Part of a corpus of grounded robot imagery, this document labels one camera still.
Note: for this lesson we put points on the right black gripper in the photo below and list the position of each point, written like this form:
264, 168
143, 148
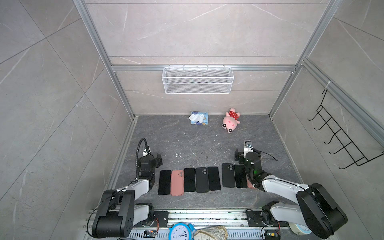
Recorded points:
240, 155

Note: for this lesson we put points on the black phone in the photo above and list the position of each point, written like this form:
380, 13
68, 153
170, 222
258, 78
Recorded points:
189, 180
214, 179

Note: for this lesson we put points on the black phone case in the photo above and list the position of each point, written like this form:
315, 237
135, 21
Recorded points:
202, 181

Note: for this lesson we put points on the small phone pink case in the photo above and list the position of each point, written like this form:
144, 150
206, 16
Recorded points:
240, 177

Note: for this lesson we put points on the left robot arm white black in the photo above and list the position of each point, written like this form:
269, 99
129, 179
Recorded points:
117, 212

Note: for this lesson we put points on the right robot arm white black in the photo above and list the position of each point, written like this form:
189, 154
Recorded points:
313, 209

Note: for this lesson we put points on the pink pig plush toy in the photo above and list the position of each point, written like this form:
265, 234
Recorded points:
230, 121

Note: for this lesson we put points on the blue tissue packet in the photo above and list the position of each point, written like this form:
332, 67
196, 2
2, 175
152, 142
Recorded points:
199, 118

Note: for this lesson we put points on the woven basket object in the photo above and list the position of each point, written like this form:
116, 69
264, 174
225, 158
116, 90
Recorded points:
212, 233

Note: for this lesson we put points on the blue alarm clock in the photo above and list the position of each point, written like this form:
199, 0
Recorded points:
182, 231

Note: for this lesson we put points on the white alarm clock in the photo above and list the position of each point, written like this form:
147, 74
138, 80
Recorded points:
300, 230

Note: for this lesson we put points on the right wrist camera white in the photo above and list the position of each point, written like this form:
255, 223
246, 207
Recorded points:
248, 147

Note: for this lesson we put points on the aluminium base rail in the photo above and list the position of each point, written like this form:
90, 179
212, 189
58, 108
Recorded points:
241, 224

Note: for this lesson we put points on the white wire wall basket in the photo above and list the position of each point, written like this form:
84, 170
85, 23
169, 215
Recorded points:
197, 80

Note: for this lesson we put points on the black wire hook rack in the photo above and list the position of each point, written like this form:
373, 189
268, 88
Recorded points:
340, 136

